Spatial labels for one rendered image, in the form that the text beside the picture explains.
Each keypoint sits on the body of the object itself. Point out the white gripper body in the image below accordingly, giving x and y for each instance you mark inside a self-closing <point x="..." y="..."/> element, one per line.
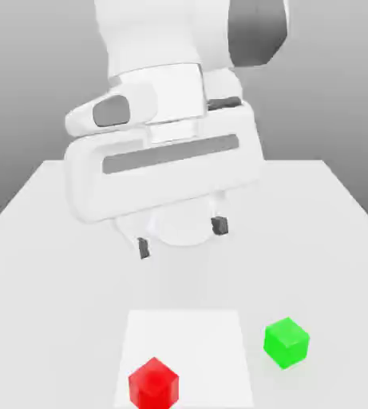
<point x="170" y="188"/>

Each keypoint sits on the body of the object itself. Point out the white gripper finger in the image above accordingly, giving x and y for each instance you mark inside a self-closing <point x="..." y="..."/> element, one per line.
<point x="219" y="225"/>
<point x="143" y="248"/>

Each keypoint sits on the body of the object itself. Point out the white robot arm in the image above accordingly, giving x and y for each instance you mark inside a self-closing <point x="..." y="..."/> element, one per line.
<point x="151" y="38"/>

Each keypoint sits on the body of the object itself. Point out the small red cube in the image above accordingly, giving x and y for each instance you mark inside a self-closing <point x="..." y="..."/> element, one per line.
<point x="153" y="383"/>

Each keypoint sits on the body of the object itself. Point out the small green cube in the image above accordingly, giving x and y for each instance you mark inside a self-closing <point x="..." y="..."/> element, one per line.
<point x="286" y="343"/>

